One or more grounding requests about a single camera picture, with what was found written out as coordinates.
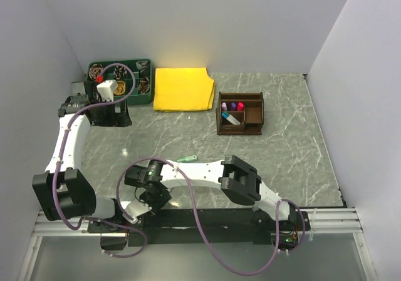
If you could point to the pink highlighter marker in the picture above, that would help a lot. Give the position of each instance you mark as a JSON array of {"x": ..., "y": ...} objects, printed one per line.
[{"x": 240, "y": 106}]

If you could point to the brown dotted rolled tie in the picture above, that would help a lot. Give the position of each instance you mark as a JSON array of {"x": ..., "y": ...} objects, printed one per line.
[{"x": 143, "y": 86}]

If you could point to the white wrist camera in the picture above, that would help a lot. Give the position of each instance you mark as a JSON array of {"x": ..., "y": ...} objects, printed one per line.
[
  {"x": 132, "y": 210},
  {"x": 106, "y": 90}
]

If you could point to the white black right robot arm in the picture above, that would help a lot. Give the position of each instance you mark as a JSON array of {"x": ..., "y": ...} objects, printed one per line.
[{"x": 237, "y": 179}]

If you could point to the black patterned rolled tie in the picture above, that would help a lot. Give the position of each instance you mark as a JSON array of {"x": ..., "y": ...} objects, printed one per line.
[{"x": 120, "y": 72}]

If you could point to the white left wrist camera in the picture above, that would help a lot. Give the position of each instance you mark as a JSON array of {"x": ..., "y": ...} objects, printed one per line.
[{"x": 106, "y": 90}]

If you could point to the yellow folded cloth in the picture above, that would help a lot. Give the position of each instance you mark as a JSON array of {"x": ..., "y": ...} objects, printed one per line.
[{"x": 183, "y": 89}]

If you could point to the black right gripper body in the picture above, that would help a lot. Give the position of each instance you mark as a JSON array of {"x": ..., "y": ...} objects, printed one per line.
[{"x": 156, "y": 201}]

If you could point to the yellow brown rolled tie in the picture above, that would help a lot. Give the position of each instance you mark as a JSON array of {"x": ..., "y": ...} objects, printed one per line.
[{"x": 120, "y": 89}]

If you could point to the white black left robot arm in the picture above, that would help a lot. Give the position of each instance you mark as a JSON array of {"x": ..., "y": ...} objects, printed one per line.
[{"x": 62, "y": 190}]

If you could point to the aluminium frame rail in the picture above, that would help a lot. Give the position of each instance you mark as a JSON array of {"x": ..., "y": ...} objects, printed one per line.
[{"x": 333, "y": 220}]

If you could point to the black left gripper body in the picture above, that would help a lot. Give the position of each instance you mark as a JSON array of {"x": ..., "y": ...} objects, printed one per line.
[{"x": 105, "y": 115}]

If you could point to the green compartment tray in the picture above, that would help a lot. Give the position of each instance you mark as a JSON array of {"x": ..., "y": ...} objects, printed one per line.
[{"x": 130, "y": 81}]

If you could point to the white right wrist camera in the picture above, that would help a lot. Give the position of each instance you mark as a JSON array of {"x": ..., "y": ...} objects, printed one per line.
[{"x": 132, "y": 210}]

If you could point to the blue capped marker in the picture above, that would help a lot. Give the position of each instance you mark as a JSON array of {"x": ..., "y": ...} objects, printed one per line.
[{"x": 230, "y": 118}]

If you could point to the pink brown rolled tie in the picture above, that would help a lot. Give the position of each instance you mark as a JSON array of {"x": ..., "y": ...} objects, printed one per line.
[{"x": 94, "y": 71}]

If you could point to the brown wooden desk organizer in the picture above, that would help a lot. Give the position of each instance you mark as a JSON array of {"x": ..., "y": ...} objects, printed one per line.
[{"x": 252, "y": 118}]

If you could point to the grey rolled tie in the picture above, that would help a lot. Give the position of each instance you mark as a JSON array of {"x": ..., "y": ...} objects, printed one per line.
[{"x": 143, "y": 67}]

